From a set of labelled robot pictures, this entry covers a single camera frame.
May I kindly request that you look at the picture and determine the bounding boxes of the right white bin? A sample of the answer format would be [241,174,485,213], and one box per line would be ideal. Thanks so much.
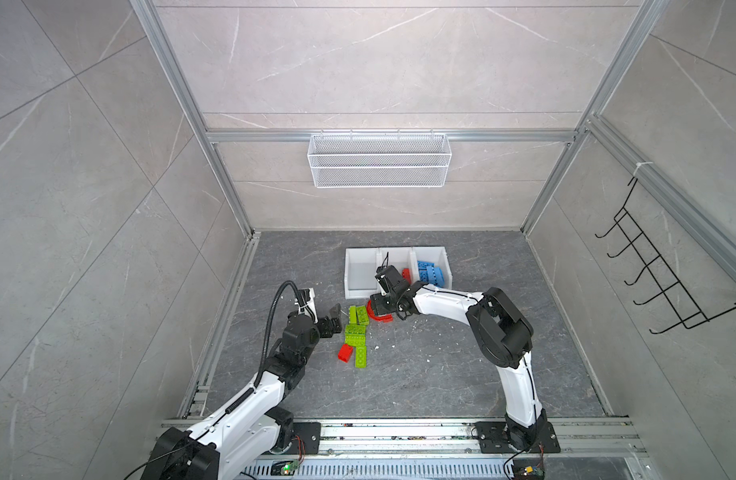
[411,247,453,290]

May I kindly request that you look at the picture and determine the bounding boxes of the middle white bin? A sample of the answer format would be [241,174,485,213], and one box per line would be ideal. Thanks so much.
[376,247,415,284]

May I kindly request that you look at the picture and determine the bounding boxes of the white bin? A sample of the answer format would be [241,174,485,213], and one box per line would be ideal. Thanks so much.
[411,247,453,290]
[344,248,381,299]
[376,247,415,284]

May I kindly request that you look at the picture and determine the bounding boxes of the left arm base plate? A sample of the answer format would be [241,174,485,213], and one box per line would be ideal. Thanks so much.
[270,421,322,456]

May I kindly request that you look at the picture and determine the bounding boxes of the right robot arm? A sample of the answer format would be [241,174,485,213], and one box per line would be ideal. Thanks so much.
[370,265,547,451]

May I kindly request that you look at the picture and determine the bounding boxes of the green studded brick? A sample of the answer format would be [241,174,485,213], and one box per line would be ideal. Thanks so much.
[345,334,366,348]

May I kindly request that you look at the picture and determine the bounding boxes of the small red square brick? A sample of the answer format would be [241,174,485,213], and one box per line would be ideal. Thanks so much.
[337,344,355,363]

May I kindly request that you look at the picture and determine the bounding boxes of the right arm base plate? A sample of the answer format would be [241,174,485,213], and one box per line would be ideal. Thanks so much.
[472,421,562,454]

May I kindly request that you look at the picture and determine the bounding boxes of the black wire hook rack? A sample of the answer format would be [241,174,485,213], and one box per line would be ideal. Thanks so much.
[595,177,736,335]

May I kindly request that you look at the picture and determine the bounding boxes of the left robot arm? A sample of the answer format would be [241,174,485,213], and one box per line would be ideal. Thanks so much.
[127,280,343,479]

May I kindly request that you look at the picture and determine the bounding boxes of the red curved arch piece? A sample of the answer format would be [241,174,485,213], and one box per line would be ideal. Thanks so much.
[366,298,394,323]

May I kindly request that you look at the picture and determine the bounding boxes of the white wire mesh basket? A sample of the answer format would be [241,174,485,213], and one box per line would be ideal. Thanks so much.
[307,132,453,189]

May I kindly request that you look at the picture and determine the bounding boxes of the green brick bottom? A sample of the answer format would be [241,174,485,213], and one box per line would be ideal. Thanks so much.
[355,346,367,368]

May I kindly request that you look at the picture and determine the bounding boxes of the blue brick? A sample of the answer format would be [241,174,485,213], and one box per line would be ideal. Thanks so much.
[417,261,445,288]

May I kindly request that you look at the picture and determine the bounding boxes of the aluminium front rail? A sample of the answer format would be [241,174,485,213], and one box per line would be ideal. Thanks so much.
[241,417,656,479]

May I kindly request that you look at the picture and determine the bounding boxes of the left white bin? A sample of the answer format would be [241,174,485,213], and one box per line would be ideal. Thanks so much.
[344,248,381,299]

